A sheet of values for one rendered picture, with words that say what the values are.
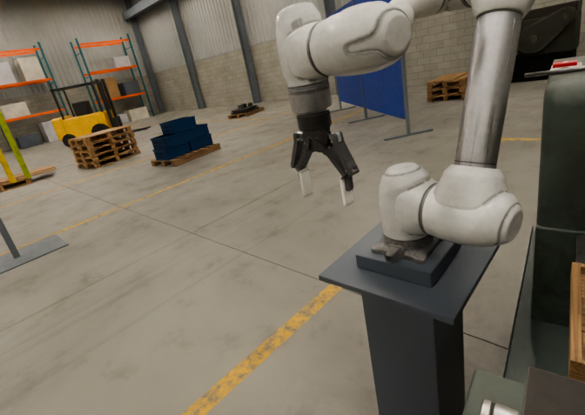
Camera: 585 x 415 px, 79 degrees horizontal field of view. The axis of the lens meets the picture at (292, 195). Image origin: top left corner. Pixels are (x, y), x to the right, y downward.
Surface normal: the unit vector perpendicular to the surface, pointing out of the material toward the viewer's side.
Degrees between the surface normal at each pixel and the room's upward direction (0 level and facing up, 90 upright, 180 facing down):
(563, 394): 0
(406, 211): 84
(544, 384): 0
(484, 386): 0
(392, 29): 92
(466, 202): 65
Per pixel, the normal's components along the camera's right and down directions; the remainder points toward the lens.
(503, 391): -0.18, -0.92
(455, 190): -0.79, -0.04
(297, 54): -0.74, 0.33
